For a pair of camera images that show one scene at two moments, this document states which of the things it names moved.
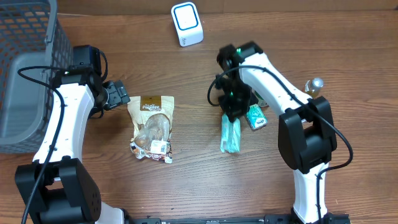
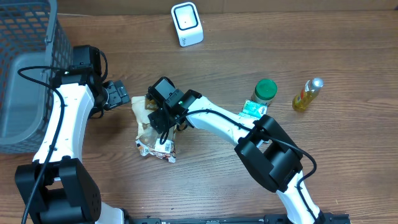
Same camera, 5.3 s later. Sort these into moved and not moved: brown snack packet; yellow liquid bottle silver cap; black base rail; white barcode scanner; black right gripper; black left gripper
Moved: black right gripper; brown snack packet
Not moved: yellow liquid bottle silver cap; black left gripper; black base rail; white barcode scanner
